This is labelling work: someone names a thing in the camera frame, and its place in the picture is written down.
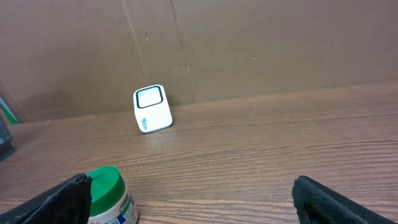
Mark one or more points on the dark grey plastic basket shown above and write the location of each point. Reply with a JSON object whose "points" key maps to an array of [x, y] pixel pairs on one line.
{"points": [[6, 137]]}

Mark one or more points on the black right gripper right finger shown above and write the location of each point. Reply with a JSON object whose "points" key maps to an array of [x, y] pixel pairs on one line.
{"points": [[318, 204]]}

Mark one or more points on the green lid white jar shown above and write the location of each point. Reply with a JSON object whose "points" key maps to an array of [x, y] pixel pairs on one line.
{"points": [[111, 201]]}

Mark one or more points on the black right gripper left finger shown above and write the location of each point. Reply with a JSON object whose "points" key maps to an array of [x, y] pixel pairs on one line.
{"points": [[68, 202]]}

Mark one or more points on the white barcode scanner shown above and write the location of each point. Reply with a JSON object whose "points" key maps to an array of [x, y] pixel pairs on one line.
{"points": [[151, 109]]}

